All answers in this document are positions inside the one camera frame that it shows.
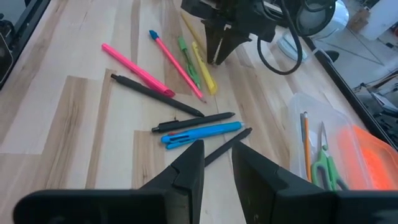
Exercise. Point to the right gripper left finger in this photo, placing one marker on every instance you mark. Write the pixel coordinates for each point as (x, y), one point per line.
(186, 186)

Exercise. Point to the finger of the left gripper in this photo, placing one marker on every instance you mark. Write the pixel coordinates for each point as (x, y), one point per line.
(231, 42)
(213, 40)

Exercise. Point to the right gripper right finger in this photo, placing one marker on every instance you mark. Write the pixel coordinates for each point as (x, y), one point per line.
(273, 199)

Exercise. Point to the thin yellow pencil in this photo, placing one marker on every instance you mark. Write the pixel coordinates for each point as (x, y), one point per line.
(192, 31)

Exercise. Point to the yellow highlighter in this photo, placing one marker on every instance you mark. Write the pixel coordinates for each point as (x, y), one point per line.
(205, 70)

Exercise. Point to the green pen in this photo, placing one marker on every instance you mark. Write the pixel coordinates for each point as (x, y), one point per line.
(189, 63)

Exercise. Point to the pink pen blue cap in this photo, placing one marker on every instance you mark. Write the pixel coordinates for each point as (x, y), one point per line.
(177, 65)

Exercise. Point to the blue multicolour pen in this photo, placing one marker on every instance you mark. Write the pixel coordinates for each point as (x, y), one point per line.
(202, 133)

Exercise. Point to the slim black pen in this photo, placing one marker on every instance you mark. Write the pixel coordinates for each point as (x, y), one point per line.
(228, 146)

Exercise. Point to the orange pencil pink eraser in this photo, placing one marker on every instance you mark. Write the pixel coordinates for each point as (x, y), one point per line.
(307, 146)

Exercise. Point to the black pen with clip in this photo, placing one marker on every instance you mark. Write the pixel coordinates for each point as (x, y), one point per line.
(192, 122)

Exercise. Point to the black pen round button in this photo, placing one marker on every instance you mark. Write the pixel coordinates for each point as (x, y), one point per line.
(155, 95)

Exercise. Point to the thick pink highlighter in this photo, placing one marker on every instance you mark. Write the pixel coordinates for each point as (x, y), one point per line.
(136, 70)

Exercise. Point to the clear pencil box orange lid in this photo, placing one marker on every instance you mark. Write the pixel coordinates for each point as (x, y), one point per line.
(367, 155)

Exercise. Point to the white paper sheet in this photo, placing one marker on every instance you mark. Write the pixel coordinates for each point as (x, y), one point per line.
(382, 15)

